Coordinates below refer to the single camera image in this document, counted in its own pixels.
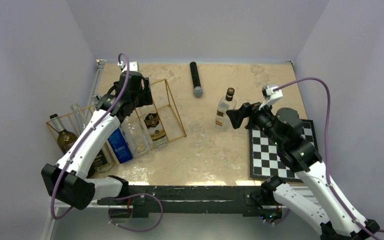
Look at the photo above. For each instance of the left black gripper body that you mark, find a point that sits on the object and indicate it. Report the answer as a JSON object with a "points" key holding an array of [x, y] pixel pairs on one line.
{"points": [[141, 98]]}

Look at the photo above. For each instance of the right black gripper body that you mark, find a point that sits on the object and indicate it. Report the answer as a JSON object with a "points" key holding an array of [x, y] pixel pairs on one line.
{"points": [[260, 118]]}

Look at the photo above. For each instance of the clear square bottle gold label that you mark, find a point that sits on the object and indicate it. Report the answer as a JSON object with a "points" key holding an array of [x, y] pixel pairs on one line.
{"points": [[227, 102]]}

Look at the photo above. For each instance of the clear bottle round emblem label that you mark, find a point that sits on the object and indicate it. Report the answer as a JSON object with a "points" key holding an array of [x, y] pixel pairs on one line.
{"points": [[154, 126]]}

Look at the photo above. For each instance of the clear round glass bottle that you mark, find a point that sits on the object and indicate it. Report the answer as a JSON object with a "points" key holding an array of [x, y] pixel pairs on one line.
{"points": [[135, 137]]}

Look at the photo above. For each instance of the blue square bottle silver cap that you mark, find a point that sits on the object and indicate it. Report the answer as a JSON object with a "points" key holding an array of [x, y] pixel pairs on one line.
{"points": [[119, 147]]}

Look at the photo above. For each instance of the clear bottle dark label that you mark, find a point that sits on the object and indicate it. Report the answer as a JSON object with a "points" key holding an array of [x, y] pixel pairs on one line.
{"points": [[102, 160]]}

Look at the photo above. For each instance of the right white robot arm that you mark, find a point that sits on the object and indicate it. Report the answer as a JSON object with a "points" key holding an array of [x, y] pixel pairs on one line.
{"points": [[334, 218]]}

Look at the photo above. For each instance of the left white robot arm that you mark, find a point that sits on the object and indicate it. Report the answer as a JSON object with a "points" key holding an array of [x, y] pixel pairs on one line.
{"points": [[67, 179]]}

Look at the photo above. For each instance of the green wine bottle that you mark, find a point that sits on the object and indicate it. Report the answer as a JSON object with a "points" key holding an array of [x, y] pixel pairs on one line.
{"points": [[65, 139]]}

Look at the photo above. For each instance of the black white chessboard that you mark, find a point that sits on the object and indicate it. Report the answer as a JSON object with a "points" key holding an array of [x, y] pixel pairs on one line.
{"points": [[264, 161]]}

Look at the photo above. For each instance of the black handheld microphone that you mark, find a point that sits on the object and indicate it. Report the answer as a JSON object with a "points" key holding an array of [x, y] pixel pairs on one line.
{"points": [[197, 88]]}

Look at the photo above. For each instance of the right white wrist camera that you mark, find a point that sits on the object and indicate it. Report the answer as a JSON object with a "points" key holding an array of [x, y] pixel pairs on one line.
{"points": [[271, 95]]}

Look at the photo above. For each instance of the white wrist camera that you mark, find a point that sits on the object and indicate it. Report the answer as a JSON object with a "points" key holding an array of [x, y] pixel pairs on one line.
{"points": [[271, 95], [133, 66]]}

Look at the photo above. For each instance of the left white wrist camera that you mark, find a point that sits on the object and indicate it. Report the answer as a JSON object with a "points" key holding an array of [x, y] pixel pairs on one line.
{"points": [[133, 66]]}

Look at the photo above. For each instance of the gold wire wine rack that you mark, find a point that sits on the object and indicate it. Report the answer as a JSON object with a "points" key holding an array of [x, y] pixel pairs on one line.
{"points": [[169, 115]]}

